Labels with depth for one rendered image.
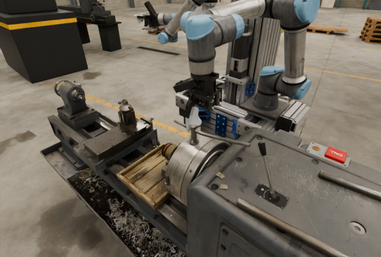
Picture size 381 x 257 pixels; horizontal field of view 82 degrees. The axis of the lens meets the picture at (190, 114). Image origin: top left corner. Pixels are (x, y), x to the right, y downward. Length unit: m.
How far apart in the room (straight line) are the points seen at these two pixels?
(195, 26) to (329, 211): 0.61
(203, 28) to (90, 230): 1.96
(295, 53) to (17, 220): 2.50
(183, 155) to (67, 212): 1.73
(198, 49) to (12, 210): 2.41
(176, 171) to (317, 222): 0.48
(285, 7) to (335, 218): 0.72
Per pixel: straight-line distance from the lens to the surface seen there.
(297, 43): 1.06
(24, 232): 2.50
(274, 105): 1.33
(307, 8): 0.96
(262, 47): 1.44
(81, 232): 2.27
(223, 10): 0.84
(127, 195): 1.42
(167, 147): 1.06
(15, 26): 5.30
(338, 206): 0.78
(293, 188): 0.77
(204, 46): 0.61
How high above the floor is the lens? 1.79
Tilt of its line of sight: 31 degrees down
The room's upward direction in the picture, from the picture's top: straight up
